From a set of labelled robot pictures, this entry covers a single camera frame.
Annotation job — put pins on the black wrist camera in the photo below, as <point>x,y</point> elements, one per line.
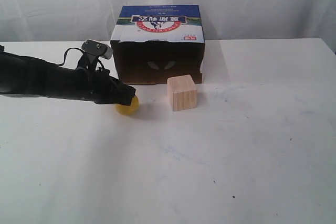
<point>97,49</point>

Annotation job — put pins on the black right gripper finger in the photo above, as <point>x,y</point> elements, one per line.
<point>126,101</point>

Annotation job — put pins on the blue white cardboard box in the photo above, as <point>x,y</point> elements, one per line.
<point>153,43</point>

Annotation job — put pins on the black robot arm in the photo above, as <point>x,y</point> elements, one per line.
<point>27,77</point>

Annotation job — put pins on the light wooden cube block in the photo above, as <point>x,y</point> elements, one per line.
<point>182,92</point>

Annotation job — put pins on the yellow tennis ball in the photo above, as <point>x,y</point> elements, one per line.
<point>128,109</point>

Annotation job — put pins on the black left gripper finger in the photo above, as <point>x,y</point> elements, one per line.
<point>124,90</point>

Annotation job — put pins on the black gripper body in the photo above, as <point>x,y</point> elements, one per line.
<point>99,87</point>

